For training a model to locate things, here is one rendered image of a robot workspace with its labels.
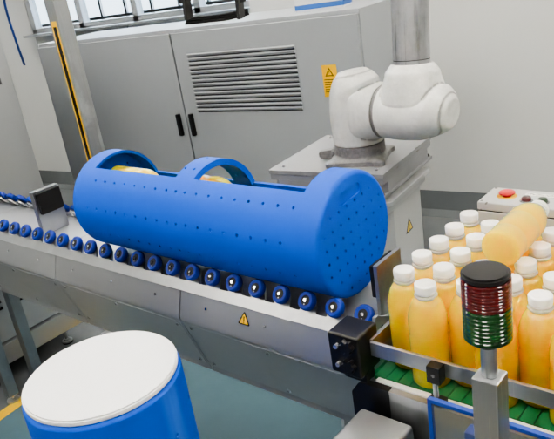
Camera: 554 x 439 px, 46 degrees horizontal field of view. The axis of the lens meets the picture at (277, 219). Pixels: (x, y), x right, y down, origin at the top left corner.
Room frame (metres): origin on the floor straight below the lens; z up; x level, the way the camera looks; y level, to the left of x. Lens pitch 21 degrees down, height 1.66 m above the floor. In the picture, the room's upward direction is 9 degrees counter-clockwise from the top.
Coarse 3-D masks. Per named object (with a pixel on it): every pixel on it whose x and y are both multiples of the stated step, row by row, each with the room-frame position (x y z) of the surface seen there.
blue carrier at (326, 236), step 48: (96, 192) 1.74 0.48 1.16; (144, 192) 1.61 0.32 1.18; (192, 192) 1.50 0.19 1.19; (240, 192) 1.40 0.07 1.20; (288, 192) 1.32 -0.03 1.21; (336, 192) 1.28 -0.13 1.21; (144, 240) 1.61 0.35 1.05; (192, 240) 1.47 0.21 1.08; (240, 240) 1.35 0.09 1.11; (288, 240) 1.26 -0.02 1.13; (336, 240) 1.26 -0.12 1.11; (384, 240) 1.40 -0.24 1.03; (336, 288) 1.25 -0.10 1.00
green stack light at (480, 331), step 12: (468, 312) 0.73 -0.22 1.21; (504, 312) 0.72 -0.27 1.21; (468, 324) 0.73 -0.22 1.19; (480, 324) 0.72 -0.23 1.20; (492, 324) 0.71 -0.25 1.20; (504, 324) 0.72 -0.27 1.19; (468, 336) 0.73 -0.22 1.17; (480, 336) 0.72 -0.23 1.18; (492, 336) 0.71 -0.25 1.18; (504, 336) 0.71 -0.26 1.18; (492, 348) 0.71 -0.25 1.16
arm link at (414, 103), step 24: (408, 0) 1.76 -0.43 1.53; (408, 24) 1.76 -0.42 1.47; (408, 48) 1.76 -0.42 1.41; (408, 72) 1.73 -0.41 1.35; (432, 72) 1.73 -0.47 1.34; (384, 96) 1.78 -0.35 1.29; (408, 96) 1.72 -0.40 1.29; (432, 96) 1.70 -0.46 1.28; (456, 96) 1.74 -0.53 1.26; (384, 120) 1.77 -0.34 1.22; (408, 120) 1.72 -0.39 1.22; (432, 120) 1.68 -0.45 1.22; (456, 120) 1.73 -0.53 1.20
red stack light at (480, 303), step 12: (468, 288) 0.73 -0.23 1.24; (480, 288) 0.72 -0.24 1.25; (492, 288) 0.71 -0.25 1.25; (504, 288) 0.72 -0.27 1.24; (468, 300) 0.73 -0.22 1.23; (480, 300) 0.72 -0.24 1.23; (492, 300) 0.71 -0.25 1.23; (504, 300) 0.72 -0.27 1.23; (480, 312) 0.72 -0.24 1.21; (492, 312) 0.71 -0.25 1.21
